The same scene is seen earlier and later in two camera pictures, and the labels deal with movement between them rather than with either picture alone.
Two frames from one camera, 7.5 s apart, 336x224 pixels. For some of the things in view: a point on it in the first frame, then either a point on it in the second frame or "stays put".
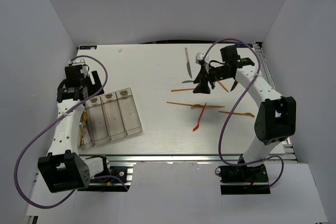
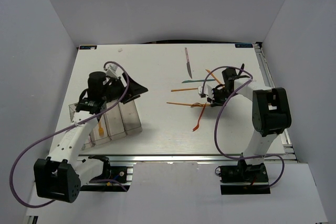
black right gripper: [202, 78] -> [213, 102]
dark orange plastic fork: [199, 119] stays put
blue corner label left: [88, 47] stays put
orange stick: [237, 113] -> [101, 130]
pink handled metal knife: [188, 63] stays put
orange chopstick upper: [181, 89] stays put
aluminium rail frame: [121, 176] stays put
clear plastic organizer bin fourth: [129, 112] stays put
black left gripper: [97, 86] -> [134, 89]
